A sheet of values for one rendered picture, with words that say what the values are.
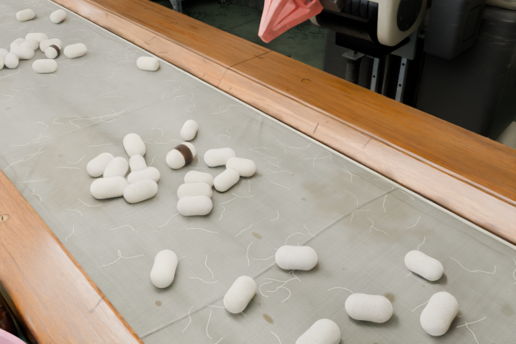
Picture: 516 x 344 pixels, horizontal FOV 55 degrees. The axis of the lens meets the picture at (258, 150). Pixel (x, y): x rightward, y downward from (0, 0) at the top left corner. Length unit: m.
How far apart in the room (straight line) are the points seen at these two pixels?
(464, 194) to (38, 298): 0.39
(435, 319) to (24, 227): 0.35
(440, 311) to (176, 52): 0.56
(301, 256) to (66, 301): 0.19
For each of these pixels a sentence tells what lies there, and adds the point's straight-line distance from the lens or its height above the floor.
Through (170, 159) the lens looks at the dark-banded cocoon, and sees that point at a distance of 0.54.
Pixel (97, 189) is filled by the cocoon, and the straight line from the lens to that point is 0.52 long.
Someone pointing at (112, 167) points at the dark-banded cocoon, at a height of 0.76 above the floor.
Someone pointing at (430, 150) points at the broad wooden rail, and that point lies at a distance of 0.56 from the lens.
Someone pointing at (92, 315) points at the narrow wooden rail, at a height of 0.76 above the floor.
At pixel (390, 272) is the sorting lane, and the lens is 0.45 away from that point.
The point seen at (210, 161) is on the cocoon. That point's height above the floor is 0.75.
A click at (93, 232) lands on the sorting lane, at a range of 0.50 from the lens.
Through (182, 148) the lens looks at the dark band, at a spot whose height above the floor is 0.76.
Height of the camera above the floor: 1.06
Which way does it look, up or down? 34 degrees down
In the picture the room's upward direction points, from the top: 1 degrees counter-clockwise
